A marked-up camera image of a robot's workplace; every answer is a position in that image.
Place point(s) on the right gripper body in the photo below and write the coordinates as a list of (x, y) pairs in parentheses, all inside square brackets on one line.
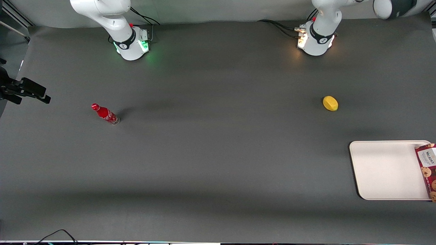
[(9, 86)]

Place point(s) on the red cookie box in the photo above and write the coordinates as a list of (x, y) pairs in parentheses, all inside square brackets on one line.
[(428, 170)]

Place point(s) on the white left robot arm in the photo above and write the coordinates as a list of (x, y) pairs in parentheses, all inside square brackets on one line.
[(322, 27)]

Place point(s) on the beige plastic tray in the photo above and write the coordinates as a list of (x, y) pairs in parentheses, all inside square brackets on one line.
[(385, 170)]

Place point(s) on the red cola bottle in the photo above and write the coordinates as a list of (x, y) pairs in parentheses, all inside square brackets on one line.
[(105, 114)]

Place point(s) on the yellow lemon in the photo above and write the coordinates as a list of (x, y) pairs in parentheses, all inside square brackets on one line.
[(330, 103)]

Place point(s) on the aluminium frame rail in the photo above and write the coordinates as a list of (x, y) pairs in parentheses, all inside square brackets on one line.
[(15, 17)]

